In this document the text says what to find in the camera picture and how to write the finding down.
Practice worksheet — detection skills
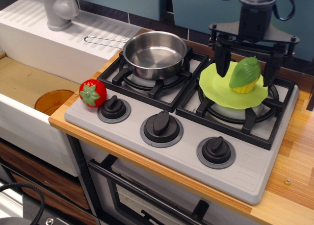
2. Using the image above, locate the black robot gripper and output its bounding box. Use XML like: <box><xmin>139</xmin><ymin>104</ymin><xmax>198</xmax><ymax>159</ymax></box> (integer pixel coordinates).
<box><xmin>209</xmin><ymin>4</ymin><xmax>300</xmax><ymax>87</ymax></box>

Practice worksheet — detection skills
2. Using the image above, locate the green yellow toy corncob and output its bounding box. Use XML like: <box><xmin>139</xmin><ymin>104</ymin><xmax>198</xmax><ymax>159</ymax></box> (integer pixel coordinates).
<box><xmin>229</xmin><ymin>57</ymin><xmax>261</xmax><ymax>94</ymax></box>

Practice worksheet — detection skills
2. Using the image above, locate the red toy strawberry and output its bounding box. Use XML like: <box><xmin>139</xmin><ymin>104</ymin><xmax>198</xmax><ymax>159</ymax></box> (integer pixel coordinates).
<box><xmin>79</xmin><ymin>79</ymin><xmax>107</xmax><ymax>107</ymax></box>

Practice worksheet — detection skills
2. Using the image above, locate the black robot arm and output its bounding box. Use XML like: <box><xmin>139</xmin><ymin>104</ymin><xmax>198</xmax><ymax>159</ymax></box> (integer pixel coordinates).
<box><xmin>209</xmin><ymin>0</ymin><xmax>300</xmax><ymax>87</ymax></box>

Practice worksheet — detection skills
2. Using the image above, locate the light green plastic plate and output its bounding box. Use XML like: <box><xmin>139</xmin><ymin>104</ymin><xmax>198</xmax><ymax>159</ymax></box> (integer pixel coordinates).
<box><xmin>199</xmin><ymin>62</ymin><xmax>268</xmax><ymax>109</ymax></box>

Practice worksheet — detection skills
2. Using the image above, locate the stainless steel pot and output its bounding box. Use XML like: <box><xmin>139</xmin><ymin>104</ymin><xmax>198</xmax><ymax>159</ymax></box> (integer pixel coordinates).
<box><xmin>84</xmin><ymin>31</ymin><xmax>187</xmax><ymax>80</ymax></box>

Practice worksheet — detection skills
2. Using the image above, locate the black right stove knob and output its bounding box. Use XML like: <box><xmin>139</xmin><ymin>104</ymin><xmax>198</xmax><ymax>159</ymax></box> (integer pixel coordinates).
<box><xmin>196</xmin><ymin>136</ymin><xmax>236</xmax><ymax>170</ymax></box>

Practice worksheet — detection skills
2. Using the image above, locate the black stove knob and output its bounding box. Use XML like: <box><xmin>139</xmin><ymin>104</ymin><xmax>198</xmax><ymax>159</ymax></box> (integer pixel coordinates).
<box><xmin>196</xmin><ymin>136</ymin><xmax>236</xmax><ymax>170</ymax></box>
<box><xmin>97</xmin><ymin>95</ymin><xmax>131</xmax><ymax>124</ymax></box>
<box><xmin>140</xmin><ymin>111</ymin><xmax>184</xmax><ymax>148</ymax></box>

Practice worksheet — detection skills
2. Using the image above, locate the grey toy stove top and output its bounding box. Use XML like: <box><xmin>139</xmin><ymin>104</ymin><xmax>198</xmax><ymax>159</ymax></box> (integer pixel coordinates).
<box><xmin>64</xmin><ymin>51</ymin><xmax>299</xmax><ymax>204</ymax></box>

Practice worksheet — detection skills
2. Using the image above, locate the black middle stove knob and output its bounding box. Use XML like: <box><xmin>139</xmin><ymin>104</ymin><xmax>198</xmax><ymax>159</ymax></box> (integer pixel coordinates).
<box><xmin>140</xmin><ymin>111</ymin><xmax>184</xmax><ymax>148</ymax></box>

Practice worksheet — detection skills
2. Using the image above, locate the black left stove knob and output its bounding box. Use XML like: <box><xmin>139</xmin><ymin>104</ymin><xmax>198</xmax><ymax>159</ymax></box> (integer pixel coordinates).
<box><xmin>97</xmin><ymin>95</ymin><xmax>131</xmax><ymax>124</ymax></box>

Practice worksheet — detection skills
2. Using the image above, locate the black right burner grate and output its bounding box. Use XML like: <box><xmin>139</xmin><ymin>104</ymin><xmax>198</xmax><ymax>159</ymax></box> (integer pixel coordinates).
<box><xmin>176</xmin><ymin>69</ymin><xmax>298</xmax><ymax>150</ymax></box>

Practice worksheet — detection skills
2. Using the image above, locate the black burner grate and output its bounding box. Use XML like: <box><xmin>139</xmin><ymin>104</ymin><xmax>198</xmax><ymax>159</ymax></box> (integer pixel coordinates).
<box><xmin>176</xmin><ymin>69</ymin><xmax>298</xmax><ymax>150</ymax></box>
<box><xmin>97</xmin><ymin>47</ymin><xmax>209</xmax><ymax>112</ymax></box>

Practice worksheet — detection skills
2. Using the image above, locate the black left burner grate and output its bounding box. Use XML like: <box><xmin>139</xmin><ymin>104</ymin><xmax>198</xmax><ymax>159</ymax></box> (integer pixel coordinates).
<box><xmin>97</xmin><ymin>47</ymin><xmax>209</xmax><ymax>112</ymax></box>

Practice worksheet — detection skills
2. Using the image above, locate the oven door with window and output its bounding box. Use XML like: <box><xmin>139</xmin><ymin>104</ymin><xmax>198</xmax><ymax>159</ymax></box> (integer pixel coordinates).
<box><xmin>80</xmin><ymin>142</ymin><xmax>253</xmax><ymax>225</ymax></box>

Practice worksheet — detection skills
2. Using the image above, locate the grey toy faucet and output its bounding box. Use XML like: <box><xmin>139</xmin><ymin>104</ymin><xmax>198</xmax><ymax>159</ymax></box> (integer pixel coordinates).
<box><xmin>43</xmin><ymin>0</ymin><xmax>79</xmax><ymax>31</ymax></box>

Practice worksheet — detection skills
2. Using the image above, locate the orange plastic cup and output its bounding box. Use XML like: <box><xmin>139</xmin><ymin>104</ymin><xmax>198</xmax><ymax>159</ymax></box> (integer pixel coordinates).
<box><xmin>34</xmin><ymin>89</ymin><xmax>74</xmax><ymax>116</ymax></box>

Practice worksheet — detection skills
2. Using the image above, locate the white toy sink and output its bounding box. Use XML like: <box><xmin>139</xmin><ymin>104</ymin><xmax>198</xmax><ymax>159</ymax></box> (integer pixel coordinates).
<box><xmin>0</xmin><ymin>0</ymin><xmax>140</xmax><ymax>176</ymax></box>

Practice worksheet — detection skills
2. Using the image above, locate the wooden drawer front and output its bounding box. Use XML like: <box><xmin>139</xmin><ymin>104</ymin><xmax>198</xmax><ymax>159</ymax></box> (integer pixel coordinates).
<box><xmin>0</xmin><ymin>139</ymin><xmax>97</xmax><ymax>225</ymax></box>

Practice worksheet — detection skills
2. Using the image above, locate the black oven door handle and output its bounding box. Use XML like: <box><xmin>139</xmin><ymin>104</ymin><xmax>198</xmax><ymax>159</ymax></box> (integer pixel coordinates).
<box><xmin>88</xmin><ymin>154</ymin><xmax>209</xmax><ymax>225</ymax></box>

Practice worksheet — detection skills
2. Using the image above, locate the black cable lower left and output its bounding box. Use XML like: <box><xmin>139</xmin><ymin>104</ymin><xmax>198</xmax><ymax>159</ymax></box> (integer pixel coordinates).
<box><xmin>0</xmin><ymin>182</ymin><xmax>46</xmax><ymax>225</ymax></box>

